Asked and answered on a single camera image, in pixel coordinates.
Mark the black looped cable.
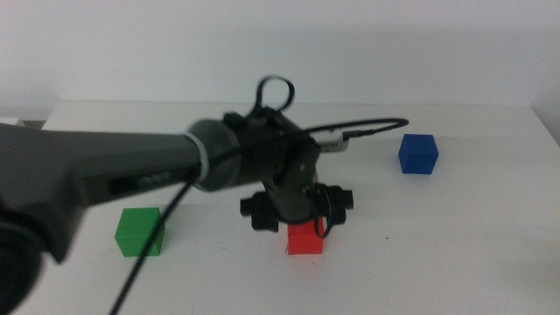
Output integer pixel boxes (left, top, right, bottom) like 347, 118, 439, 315
255, 75, 296, 116

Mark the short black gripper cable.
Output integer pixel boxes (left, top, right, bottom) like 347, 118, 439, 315
310, 183, 337, 240

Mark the red cube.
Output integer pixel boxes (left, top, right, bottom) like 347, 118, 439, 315
286, 218, 326, 256

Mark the blue cube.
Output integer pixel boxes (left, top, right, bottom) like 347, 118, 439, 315
397, 133, 440, 175

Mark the green cube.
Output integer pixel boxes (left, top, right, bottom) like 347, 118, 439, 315
114, 206, 166, 258

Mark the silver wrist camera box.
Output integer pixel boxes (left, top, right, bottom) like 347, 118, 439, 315
312, 132, 351, 154

